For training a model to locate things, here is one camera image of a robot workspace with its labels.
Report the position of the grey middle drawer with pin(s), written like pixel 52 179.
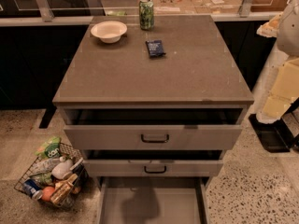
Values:
pixel 153 163

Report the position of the grey drawer cabinet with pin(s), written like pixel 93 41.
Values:
pixel 197 71

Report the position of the grey top drawer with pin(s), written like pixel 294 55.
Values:
pixel 155 129

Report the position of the clear plastic water bottle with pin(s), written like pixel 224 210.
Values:
pixel 44 166

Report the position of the white bowl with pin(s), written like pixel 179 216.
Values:
pixel 109 31

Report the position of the dark blue snack packet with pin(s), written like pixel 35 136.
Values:
pixel 155 48

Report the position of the green chip bag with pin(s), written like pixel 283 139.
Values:
pixel 49 149

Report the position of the blue soda can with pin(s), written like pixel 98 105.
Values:
pixel 32 189

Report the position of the black floor tray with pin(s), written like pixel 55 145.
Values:
pixel 274 137

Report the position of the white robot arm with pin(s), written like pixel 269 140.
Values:
pixel 284 27

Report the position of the white bottle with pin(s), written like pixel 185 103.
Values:
pixel 62 168

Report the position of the green soda can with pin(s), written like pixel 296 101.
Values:
pixel 146 14

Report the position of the grey drawer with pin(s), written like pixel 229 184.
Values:
pixel 152 200
pixel 153 163
pixel 155 129

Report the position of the orange fruit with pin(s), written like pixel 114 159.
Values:
pixel 47 192

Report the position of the brown snack box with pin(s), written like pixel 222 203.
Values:
pixel 61 193

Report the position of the wire basket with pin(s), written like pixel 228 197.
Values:
pixel 47 179

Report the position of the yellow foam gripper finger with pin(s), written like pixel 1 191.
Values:
pixel 284 92

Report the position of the grey bottom drawer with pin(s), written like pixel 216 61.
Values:
pixel 152 200

